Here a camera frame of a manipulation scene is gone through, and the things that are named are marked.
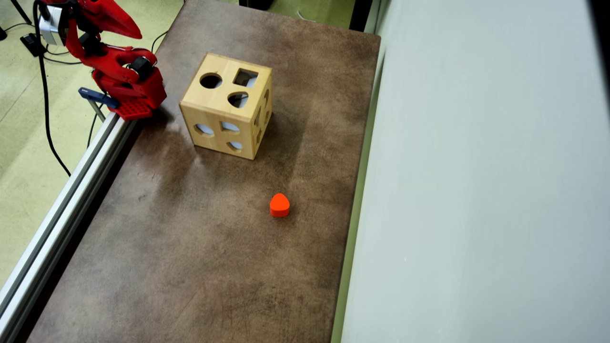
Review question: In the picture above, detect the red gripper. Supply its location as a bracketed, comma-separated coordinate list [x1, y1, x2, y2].
[39, 0, 143, 40]

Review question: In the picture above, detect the wooden shape sorter box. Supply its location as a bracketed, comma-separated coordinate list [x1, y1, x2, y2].
[179, 52, 273, 161]

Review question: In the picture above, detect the blue clamp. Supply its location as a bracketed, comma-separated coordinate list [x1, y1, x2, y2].
[78, 87, 121, 122]

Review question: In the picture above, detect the black power adapter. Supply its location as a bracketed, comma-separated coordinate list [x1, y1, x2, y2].
[20, 32, 47, 58]

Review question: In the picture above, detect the black tripod leg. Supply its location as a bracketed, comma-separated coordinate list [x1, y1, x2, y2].
[10, 0, 32, 24]

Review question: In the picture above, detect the orange rounded triangle block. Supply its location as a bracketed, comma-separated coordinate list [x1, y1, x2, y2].
[269, 193, 290, 218]

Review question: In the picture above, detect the light grey partition panel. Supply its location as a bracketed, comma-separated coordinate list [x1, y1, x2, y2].
[331, 0, 610, 343]

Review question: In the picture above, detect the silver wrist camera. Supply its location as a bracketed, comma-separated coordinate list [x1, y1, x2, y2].
[39, 5, 65, 46]

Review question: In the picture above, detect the thick black cable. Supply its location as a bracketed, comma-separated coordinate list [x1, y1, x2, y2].
[32, 0, 72, 178]

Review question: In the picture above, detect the aluminium profile rail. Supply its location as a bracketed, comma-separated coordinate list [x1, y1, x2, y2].
[0, 112, 139, 343]

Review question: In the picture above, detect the dark upright post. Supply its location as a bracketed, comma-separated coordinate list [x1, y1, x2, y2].
[349, 0, 373, 32]

